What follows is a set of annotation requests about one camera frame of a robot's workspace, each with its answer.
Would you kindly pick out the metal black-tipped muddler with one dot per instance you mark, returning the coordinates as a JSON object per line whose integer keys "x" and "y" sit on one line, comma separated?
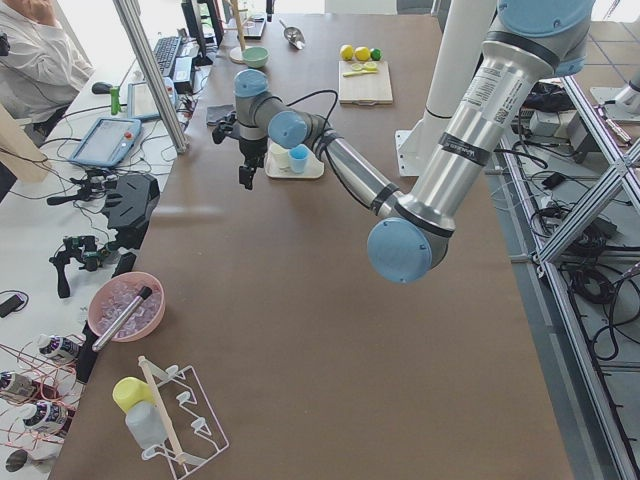
{"x": 144, "y": 293}

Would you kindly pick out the cream rabbit tray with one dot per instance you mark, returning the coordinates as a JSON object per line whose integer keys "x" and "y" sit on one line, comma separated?
{"x": 314, "y": 169}

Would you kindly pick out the yellow cup on rack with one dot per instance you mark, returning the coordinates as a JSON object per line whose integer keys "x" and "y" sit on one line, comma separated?
{"x": 129, "y": 391}

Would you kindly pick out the seated person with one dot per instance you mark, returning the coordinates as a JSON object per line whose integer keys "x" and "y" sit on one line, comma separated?
{"x": 43, "y": 71}

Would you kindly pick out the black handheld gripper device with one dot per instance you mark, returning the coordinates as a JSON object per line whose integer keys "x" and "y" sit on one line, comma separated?
{"x": 85, "y": 250}

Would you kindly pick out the computer mouse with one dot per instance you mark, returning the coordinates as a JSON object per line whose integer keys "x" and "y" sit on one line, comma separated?
{"x": 101, "y": 88}

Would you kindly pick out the wooden cutting board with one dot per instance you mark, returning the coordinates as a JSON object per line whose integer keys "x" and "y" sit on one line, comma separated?
{"x": 365, "y": 89}

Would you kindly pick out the yellow plastic knife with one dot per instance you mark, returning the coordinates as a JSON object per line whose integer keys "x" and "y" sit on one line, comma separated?
{"x": 354, "y": 73}

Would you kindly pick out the blue teach pendant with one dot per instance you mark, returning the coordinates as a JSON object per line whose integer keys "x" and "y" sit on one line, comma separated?
{"x": 141, "y": 104}
{"x": 107, "y": 143}

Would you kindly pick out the white wire cup rack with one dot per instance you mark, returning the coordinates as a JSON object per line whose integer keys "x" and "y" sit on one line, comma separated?
{"x": 195, "y": 436}

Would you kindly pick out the aluminium frame post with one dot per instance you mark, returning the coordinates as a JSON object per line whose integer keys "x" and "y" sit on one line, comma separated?
{"x": 129, "y": 15}

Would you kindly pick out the cream cup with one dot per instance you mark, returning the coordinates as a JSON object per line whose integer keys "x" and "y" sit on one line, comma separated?
{"x": 279, "y": 157}

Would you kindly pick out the green lime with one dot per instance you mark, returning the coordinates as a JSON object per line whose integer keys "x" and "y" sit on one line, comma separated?
{"x": 375, "y": 54}

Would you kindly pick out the pink bowl with ice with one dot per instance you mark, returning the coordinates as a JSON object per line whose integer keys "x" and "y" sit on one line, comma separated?
{"x": 112, "y": 299}

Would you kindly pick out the blue cup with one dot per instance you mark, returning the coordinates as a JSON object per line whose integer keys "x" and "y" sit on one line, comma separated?
{"x": 298, "y": 157}

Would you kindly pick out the grey folded cloth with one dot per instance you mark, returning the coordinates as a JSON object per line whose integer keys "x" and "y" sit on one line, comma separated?
{"x": 217, "y": 114}

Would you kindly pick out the green bowl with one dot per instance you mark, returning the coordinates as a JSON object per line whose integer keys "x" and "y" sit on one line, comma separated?
{"x": 255, "y": 56}

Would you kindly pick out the wooden cup tree stand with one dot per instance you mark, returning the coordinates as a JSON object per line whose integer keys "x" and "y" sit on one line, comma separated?
{"x": 239, "y": 54}

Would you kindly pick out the black keyboard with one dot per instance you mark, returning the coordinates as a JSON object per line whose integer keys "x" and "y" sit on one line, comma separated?
{"x": 166, "y": 51}

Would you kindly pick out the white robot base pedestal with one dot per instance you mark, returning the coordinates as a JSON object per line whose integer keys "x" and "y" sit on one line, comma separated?
{"x": 459, "y": 54}

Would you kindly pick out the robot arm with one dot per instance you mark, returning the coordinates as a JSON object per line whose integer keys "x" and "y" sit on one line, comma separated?
{"x": 526, "y": 42}

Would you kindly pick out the whole lemon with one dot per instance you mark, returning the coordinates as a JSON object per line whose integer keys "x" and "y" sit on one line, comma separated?
{"x": 346, "y": 52}
{"x": 362, "y": 53}

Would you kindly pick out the clear cup on rack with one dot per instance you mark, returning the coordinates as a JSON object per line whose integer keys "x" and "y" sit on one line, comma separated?
{"x": 144, "y": 423}

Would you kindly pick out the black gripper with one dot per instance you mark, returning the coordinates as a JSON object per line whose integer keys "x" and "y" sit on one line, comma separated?
{"x": 252, "y": 148}

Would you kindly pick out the metal scoop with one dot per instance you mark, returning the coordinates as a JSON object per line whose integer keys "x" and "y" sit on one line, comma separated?
{"x": 293, "y": 35}

